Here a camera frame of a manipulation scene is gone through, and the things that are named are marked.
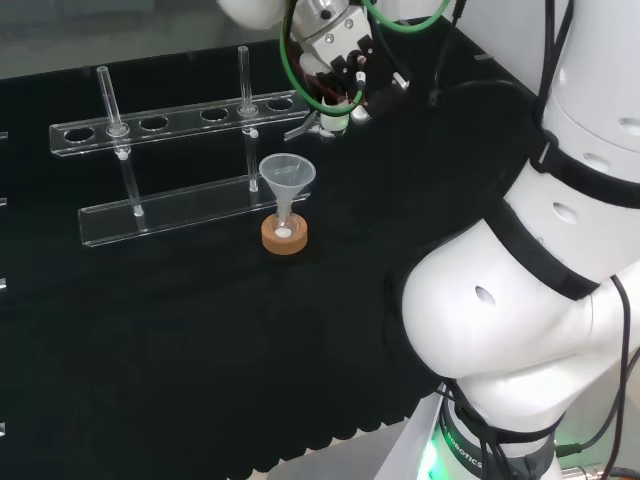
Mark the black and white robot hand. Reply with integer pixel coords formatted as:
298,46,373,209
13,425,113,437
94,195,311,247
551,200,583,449
299,37,414,140

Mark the clear weighing funnel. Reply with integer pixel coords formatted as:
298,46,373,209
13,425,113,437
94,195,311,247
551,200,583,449
283,111,322,142

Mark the clear plastic funnel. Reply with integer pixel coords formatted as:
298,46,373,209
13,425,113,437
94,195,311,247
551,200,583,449
258,153,317,232

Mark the round-bottom glass flask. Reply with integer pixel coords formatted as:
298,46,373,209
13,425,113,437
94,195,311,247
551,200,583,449
271,212,303,241

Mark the clear funnel stand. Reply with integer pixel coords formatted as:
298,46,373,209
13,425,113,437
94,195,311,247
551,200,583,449
48,45,312,249

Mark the black bench cloth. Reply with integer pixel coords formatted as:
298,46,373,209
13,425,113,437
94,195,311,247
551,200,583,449
0,13,547,474

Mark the green cable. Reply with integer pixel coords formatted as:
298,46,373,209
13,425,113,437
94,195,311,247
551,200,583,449
278,0,449,121

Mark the black cable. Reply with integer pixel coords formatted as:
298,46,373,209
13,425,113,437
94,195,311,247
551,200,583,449
554,273,640,480
428,0,562,107

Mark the cork ring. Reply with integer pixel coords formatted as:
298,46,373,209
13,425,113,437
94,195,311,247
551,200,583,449
260,212,310,257

